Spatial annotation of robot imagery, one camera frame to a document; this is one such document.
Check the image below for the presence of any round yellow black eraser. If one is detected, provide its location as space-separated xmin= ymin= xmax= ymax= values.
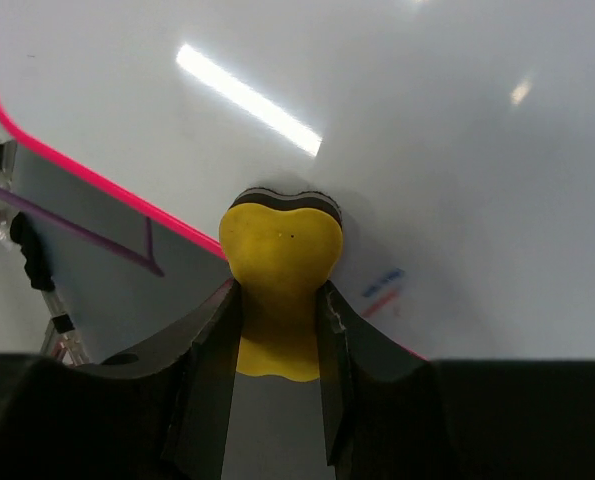
xmin=219 ymin=187 xmax=343 ymax=382

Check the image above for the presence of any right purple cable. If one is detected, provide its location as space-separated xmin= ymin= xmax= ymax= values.
xmin=0 ymin=180 xmax=165 ymax=277

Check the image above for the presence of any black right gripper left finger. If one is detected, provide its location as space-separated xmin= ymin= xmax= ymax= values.
xmin=0 ymin=281 xmax=242 ymax=479

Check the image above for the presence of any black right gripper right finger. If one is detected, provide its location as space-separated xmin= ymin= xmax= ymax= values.
xmin=317 ymin=284 xmax=595 ymax=479

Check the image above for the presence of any black wire easel stand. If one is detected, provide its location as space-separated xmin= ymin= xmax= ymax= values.
xmin=9 ymin=213 xmax=89 ymax=366

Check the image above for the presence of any pink framed whiteboard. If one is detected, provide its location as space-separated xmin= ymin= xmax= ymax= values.
xmin=0 ymin=1 xmax=595 ymax=358

